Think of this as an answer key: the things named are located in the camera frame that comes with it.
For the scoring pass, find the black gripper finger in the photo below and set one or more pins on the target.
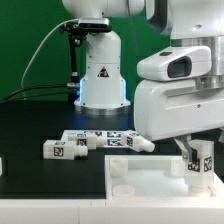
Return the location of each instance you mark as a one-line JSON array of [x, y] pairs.
[[221, 138], [188, 153]]

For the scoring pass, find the white square table top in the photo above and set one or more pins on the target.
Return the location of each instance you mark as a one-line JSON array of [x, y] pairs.
[[143, 177]]

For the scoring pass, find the white left fence piece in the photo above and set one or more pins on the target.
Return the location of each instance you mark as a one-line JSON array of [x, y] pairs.
[[1, 168]]

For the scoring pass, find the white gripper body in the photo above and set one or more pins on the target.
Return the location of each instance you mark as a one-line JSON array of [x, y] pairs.
[[171, 109]]

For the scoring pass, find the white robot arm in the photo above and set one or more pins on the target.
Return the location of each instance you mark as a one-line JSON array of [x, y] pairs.
[[181, 68]]

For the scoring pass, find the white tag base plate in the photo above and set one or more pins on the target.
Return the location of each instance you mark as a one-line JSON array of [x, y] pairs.
[[113, 137]]

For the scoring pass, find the white front fence bar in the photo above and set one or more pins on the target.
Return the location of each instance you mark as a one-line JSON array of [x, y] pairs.
[[150, 211]]

